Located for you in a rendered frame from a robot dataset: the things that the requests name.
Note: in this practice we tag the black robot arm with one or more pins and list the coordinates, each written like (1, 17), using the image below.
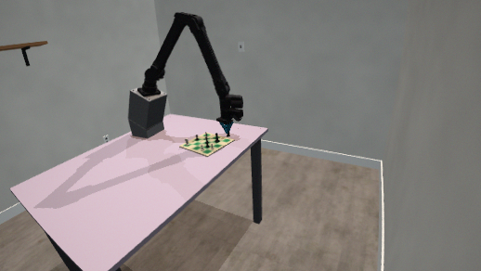
(157, 68)

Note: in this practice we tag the green and cream chessboard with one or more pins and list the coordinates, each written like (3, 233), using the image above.
(195, 145)

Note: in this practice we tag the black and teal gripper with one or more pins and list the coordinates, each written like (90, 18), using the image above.
(226, 124)

